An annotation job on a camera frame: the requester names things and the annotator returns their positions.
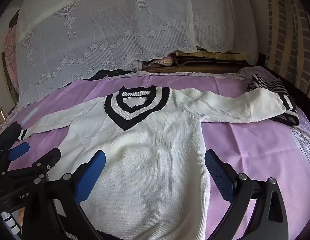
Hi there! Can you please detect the white sweater with black trim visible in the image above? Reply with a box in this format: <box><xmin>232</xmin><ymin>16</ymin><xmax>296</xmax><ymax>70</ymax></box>
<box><xmin>20</xmin><ymin>86</ymin><xmax>294</xmax><ymax>240</ymax></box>

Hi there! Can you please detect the pink folded blanket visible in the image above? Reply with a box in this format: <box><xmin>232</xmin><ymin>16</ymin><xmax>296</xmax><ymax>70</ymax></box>
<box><xmin>142</xmin><ymin>55</ymin><xmax>176</xmax><ymax>68</ymax></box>

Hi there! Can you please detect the white lace cover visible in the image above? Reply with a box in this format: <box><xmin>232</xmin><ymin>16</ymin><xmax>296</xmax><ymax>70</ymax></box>
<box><xmin>16</xmin><ymin>0</ymin><xmax>259</xmax><ymax>105</ymax></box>

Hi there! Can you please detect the purple bedsheet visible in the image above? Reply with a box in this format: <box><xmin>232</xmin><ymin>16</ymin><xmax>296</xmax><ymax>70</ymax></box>
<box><xmin>0</xmin><ymin>67</ymin><xmax>310</xmax><ymax>240</ymax></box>

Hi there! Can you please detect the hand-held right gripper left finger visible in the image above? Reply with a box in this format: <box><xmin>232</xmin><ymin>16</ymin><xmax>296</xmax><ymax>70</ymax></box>
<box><xmin>23</xmin><ymin>150</ymin><xmax>106</xmax><ymax>240</ymax></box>

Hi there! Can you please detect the pink floral cloth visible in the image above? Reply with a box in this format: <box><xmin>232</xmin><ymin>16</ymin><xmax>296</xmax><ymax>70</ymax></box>
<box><xmin>3</xmin><ymin>26</ymin><xmax>20</xmax><ymax>100</ymax></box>

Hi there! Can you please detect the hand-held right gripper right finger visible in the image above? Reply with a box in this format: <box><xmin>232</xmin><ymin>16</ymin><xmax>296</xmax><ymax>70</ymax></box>
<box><xmin>204</xmin><ymin>149</ymin><xmax>289</xmax><ymax>240</ymax></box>

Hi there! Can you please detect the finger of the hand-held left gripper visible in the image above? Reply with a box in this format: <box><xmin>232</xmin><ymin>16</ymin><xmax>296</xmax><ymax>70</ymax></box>
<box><xmin>7</xmin><ymin>148</ymin><xmax>62</xmax><ymax>180</ymax></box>
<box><xmin>0</xmin><ymin>142</ymin><xmax>29</xmax><ymax>173</ymax></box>

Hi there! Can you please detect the black and white striped garment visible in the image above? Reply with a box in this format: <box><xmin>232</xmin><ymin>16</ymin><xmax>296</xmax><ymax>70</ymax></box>
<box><xmin>246</xmin><ymin>72</ymin><xmax>300</xmax><ymax>127</ymax></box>

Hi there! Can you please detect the dark brown patterned blanket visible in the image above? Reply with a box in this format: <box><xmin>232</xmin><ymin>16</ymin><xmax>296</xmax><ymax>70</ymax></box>
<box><xmin>145</xmin><ymin>51</ymin><xmax>248</xmax><ymax>74</ymax></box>

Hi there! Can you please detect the black cloth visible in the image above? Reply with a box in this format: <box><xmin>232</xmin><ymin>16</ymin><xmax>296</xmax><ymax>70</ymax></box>
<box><xmin>95</xmin><ymin>69</ymin><xmax>126</xmax><ymax>78</ymax></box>

